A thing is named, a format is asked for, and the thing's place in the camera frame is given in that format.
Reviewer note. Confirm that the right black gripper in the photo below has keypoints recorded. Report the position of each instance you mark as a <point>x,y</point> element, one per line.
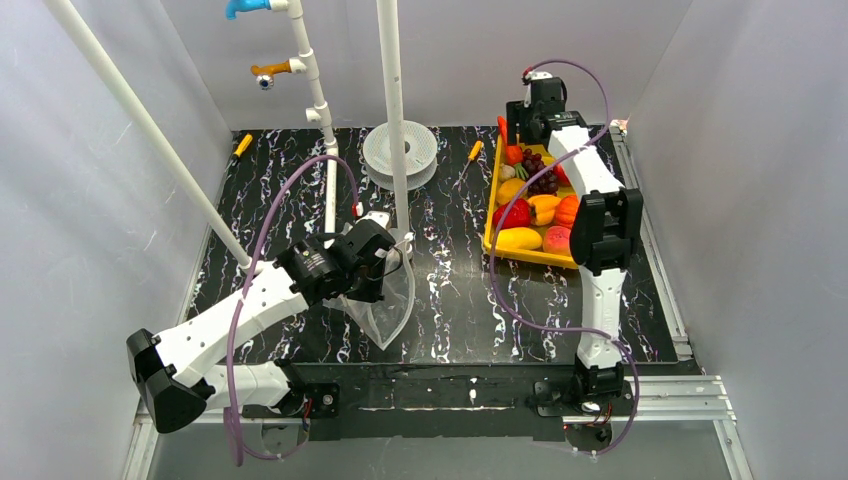
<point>520,115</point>

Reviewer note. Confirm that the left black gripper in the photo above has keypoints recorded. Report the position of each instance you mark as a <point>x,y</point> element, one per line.
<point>376,266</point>

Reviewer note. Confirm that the orange toy carrot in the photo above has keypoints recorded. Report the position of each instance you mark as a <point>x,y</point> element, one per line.
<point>511,146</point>

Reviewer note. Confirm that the clear zip top bag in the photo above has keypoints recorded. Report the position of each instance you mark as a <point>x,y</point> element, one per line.
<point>394,287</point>

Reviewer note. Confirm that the small orange pumpkin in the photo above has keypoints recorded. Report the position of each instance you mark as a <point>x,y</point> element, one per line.
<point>566,211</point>

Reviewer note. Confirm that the pink toy peach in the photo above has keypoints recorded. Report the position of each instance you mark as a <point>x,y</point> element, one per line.
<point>556,241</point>

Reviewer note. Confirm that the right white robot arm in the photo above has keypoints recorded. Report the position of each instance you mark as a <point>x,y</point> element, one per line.
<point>604,235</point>

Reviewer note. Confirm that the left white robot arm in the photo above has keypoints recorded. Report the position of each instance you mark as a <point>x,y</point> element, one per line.
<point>179,372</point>

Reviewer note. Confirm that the yellow plastic bin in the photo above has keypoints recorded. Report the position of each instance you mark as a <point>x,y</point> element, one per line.
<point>535,256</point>

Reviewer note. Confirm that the white garlic bulb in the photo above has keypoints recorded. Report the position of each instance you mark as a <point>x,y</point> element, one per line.
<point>506,172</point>

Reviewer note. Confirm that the red toy apple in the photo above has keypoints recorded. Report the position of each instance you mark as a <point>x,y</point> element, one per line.
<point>562,178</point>

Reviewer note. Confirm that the orange toy fruit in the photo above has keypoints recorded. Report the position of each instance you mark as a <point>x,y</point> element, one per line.
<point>508,189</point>

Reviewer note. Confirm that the yellow bell pepper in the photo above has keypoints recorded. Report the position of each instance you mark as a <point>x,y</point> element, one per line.
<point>543,209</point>

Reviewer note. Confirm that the red bell pepper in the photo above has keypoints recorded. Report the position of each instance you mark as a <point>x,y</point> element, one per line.
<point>519,216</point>

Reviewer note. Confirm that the yellow toy mango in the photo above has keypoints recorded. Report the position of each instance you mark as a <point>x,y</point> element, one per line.
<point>518,238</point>

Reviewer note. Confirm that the orange tap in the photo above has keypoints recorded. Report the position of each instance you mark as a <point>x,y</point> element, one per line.
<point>265,75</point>

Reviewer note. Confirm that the blue tap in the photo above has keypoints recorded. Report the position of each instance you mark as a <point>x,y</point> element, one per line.
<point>234,7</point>

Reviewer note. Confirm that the diagonal white pipe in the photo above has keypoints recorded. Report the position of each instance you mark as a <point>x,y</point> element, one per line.
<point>91,48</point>

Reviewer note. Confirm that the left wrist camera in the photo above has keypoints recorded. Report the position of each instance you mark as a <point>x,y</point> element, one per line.
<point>381,218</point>

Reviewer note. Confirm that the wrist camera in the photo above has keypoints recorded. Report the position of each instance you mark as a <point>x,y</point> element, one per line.
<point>536,83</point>
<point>381,218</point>

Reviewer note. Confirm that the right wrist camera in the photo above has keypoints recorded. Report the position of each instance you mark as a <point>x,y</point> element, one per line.
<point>536,83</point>

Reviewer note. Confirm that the yellow handled screwdriver centre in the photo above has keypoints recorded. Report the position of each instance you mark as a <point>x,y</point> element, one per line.
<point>471,158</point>

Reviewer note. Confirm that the yellow handled screwdriver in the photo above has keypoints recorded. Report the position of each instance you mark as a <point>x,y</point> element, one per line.
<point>241,148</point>
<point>471,158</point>

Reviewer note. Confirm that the yellow handled screwdriver left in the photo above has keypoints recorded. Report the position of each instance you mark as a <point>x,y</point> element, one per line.
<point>241,148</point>

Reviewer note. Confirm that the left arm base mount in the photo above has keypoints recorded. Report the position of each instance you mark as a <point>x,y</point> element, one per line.
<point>309,400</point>

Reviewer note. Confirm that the white pvc pipe frame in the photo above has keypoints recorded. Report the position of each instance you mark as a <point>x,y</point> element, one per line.
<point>387,18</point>

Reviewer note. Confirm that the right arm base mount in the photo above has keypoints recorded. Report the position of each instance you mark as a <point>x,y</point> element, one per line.
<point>589,401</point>

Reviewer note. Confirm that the aluminium rail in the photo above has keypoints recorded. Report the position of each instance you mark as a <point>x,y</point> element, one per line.
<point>672,398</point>

